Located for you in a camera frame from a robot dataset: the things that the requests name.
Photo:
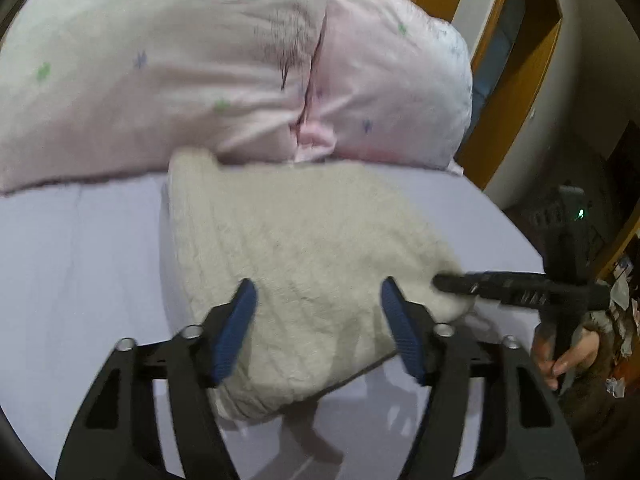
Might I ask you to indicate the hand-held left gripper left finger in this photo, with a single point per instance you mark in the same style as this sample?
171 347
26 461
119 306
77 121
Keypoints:
234 332

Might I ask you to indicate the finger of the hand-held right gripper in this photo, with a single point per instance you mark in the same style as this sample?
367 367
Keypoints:
495 287

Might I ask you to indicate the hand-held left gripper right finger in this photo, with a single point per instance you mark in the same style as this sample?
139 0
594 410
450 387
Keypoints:
403 332

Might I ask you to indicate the cream knitted sweater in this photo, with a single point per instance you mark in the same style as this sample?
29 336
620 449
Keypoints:
310 265

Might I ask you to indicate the person's right hand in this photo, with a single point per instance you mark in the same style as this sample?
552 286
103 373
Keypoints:
562 350

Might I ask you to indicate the lavender bed sheet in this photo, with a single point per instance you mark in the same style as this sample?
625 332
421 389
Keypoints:
85 270

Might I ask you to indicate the left pink pillow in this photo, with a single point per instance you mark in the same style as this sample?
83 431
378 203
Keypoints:
220 65

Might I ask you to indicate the wooden headboard frame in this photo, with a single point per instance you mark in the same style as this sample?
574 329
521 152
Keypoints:
505 55

